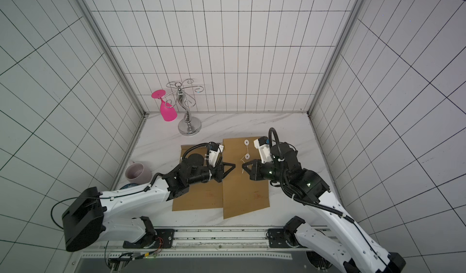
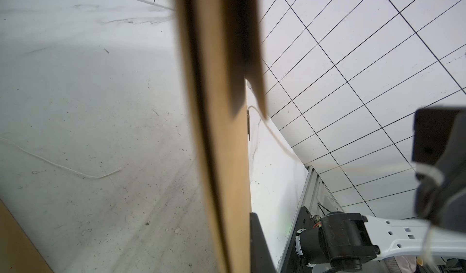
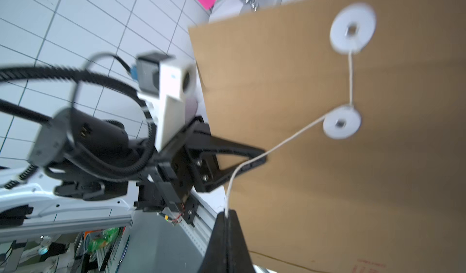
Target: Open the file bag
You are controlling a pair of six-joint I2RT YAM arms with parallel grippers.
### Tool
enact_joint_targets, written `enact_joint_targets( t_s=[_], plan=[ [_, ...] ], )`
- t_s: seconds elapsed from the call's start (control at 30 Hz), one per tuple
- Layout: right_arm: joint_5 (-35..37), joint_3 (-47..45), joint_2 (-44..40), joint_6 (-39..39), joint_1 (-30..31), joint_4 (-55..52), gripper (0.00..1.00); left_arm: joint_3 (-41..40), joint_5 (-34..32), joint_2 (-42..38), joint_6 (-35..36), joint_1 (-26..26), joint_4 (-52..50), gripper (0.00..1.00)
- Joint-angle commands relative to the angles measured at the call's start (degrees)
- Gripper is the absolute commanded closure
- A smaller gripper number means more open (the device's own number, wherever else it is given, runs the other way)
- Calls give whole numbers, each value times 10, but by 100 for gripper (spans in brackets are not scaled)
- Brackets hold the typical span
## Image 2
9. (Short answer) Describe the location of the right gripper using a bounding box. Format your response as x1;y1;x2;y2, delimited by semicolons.
411;106;466;233

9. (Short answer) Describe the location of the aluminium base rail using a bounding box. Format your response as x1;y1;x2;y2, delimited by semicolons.
277;167;342;273

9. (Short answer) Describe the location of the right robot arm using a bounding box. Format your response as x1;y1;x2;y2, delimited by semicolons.
289;106;466;273

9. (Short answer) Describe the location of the brown file bag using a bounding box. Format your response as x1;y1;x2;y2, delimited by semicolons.
1;201;53;273
175;0;266;273

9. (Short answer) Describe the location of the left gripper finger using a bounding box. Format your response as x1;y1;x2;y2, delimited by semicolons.
250;212;276;273

